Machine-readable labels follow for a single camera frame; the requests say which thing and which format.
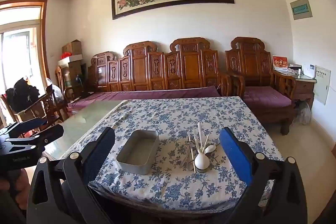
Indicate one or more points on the large cardboard carton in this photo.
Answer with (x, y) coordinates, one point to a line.
(73, 71)

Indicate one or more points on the large white spoon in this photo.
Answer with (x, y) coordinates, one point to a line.
(201, 161)

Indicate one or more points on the purple armchair cushion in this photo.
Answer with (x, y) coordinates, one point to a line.
(265, 96)

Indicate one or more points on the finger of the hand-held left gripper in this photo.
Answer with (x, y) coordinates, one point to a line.
(44, 136)
(29, 125)

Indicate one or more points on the black desk lamp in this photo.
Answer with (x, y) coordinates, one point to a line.
(82, 86)

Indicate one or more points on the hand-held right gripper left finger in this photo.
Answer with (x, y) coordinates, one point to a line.
(101, 150)

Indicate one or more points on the brown cardboard box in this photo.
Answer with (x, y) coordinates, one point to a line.
(73, 47)

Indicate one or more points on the blue floral tablecloth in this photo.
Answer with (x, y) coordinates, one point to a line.
(170, 113)

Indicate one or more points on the grey wall panel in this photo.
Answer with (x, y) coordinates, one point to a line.
(301, 8)

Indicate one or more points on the white desk device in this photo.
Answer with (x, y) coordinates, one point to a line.
(308, 71)

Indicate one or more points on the black bag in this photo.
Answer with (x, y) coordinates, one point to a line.
(22, 95)

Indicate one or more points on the wooden side table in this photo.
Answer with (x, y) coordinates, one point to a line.
(304, 87)

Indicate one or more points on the carved wooden armchair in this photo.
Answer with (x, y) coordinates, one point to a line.
(249, 61)

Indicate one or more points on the wooden armchair with cartons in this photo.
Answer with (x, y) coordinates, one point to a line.
(61, 82)

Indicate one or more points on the wooden framed glass door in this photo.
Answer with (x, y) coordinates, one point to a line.
(43, 29)

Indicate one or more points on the white wall cabinet door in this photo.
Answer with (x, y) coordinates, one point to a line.
(322, 85)

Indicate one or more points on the wooden dining chair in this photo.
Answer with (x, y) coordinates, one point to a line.
(50, 108)

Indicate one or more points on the wooden chopstick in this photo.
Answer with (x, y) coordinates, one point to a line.
(191, 153)
(206, 142)

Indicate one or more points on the grey metal utensil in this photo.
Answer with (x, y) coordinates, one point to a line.
(187, 154)

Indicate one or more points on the carved wooden sofa bench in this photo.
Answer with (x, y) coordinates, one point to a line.
(141, 69)

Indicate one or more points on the red desk calendar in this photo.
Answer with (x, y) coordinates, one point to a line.
(280, 63)

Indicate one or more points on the grey metal tray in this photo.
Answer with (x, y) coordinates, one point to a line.
(136, 148)

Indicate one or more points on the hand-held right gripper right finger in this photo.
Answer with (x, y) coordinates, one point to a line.
(233, 153)

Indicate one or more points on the person's left hand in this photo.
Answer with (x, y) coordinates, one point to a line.
(14, 183)

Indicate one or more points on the purple sofa cushion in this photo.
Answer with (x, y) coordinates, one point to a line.
(157, 95)

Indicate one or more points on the white plastic bag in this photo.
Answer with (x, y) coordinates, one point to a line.
(56, 90)

